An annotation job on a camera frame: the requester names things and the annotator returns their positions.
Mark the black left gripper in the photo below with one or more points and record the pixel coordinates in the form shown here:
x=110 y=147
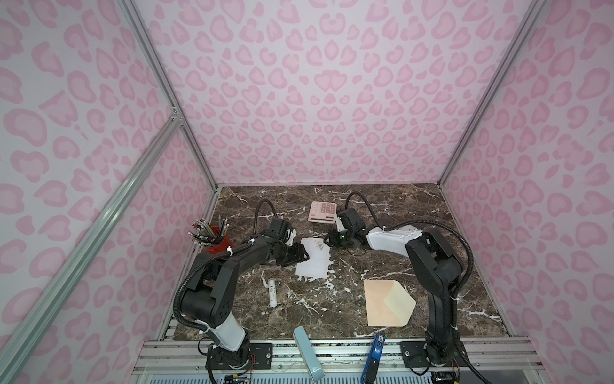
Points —
x=298 y=254

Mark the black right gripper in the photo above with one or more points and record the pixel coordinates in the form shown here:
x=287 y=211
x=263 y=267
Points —
x=333 y=239

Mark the white letter paper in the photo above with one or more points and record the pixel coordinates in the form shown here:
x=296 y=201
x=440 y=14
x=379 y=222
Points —
x=317 y=266

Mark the beige envelope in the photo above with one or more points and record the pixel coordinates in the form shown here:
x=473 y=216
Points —
x=388 y=303

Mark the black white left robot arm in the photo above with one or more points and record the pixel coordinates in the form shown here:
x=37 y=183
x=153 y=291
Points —
x=204 y=300

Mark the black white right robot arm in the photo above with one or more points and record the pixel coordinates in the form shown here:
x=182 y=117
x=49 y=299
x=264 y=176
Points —
x=440 y=257

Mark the pink calculator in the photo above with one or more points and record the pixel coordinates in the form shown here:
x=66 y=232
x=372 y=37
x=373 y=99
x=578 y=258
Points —
x=323 y=212

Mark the white glue stick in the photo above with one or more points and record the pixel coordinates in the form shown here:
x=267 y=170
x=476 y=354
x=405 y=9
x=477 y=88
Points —
x=273 y=298

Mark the white round clock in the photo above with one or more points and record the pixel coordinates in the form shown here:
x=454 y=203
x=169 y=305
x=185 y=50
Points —
x=410 y=232

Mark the red pencil cup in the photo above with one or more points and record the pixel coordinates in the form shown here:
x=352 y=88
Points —
x=220 y=247

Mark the coloured pencils bundle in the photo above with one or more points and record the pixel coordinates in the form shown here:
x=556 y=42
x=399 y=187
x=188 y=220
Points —
x=208 y=235

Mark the light blue stapler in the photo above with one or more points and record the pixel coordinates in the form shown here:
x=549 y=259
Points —
x=308 y=354

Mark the blue utility knife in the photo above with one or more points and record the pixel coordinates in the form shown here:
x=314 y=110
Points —
x=369 y=374

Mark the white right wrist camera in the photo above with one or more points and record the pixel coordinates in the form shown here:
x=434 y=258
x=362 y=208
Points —
x=351 y=220

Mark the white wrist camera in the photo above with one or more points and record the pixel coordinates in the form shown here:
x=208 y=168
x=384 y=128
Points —
x=351 y=220
x=281 y=230

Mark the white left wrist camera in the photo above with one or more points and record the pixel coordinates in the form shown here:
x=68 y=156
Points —
x=281 y=230

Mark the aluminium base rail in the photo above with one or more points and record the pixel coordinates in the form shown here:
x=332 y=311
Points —
x=501 y=360

